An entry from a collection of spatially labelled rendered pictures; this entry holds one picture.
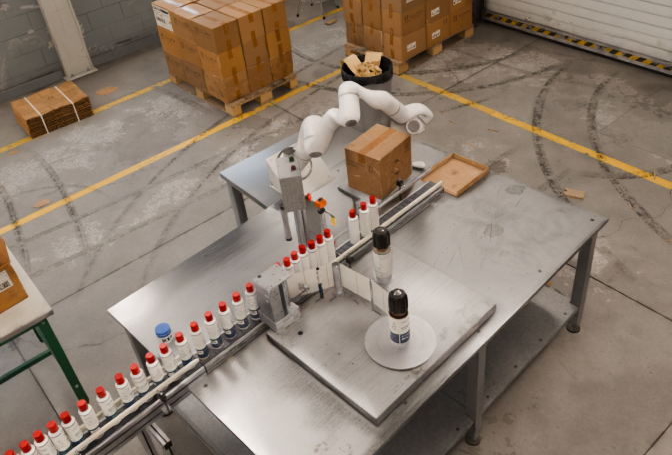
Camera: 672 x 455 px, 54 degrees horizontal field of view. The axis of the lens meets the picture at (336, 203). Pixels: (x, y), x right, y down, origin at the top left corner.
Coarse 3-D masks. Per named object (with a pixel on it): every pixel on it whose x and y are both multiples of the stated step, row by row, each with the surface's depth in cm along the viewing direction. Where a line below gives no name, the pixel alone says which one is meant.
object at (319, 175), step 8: (280, 152) 388; (272, 160) 385; (312, 160) 394; (320, 160) 396; (272, 168) 383; (312, 168) 392; (320, 168) 394; (272, 176) 388; (312, 176) 390; (320, 176) 392; (328, 176) 394; (272, 184) 394; (304, 184) 387; (312, 184) 388; (320, 184) 390; (280, 192) 388; (304, 192) 385; (312, 192) 387
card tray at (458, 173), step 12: (456, 156) 398; (432, 168) 389; (444, 168) 392; (456, 168) 391; (468, 168) 390; (480, 168) 388; (432, 180) 384; (444, 180) 383; (456, 180) 382; (468, 180) 381; (456, 192) 373
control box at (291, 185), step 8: (280, 160) 299; (288, 160) 298; (296, 160) 298; (280, 168) 294; (288, 168) 293; (280, 176) 289; (288, 176) 288; (296, 176) 288; (280, 184) 289; (288, 184) 290; (296, 184) 291; (288, 192) 292; (296, 192) 293; (288, 200) 295; (296, 200) 296; (304, 200) 297; (288, 208) 298; (296, 208) 298; (304, 208) 299
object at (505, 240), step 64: (320, 192) 386; (512, 192) 368; (192, 256) 352; (256, 256) 347; (448, 256) 332; (512, 256) 328; (128, 320) 319; (192, 320) 315; (256, 384) 281; (320, 384) 278; (256, 448) 257; (320, 448) 254
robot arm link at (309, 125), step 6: (306, 120) 356; (312, 120) 354; (318, 120) 355; (306, 126) 354; (312, 126) 353; (300, 132) 362; (306, 132) 353; (312, 132) 352; (300, 138) 364; (300, 144) 365; (300, 150) 365; (300, 156) 367; (306, 156) 366
